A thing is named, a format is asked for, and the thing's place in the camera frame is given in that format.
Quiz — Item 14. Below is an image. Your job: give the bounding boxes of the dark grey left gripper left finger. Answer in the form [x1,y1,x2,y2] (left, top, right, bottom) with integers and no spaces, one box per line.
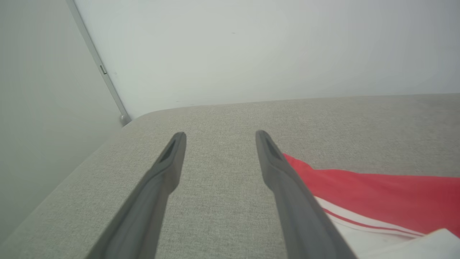
[84,132,187,259]

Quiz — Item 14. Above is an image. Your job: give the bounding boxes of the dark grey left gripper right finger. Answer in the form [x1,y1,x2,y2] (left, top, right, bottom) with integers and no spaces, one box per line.
[255,130,358,259]

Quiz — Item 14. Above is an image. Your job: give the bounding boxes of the red jersey with white sleeves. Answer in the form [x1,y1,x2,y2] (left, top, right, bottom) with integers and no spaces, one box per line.
[282,153,460,259]

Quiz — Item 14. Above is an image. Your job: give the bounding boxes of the grey fabric sofa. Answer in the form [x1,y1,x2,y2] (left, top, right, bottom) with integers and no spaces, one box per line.
[0,94,460,259]

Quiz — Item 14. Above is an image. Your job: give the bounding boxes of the grey metal corner pole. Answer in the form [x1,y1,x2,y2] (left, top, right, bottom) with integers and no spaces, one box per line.
[66,0,132,127]

